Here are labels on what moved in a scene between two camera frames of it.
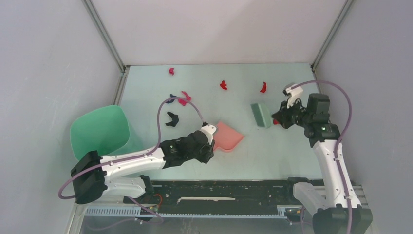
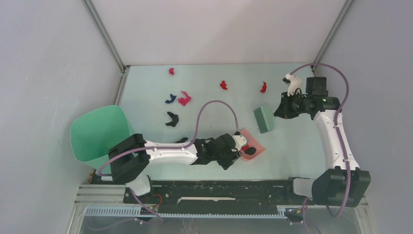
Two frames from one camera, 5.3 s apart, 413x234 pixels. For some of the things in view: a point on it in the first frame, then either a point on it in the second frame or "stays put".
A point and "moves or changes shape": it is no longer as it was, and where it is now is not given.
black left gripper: (208, 153) → (232, 157)
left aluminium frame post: (103, 30) stays put
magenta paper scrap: (183, 101) stays put
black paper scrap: (175, 118) stays put
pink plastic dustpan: (226, 138) → (253, 142)
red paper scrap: (223, 85) stays put
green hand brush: (262, 115) moves or changes shape
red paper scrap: (263, 89) stays put
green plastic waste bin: (105, 129) stays put
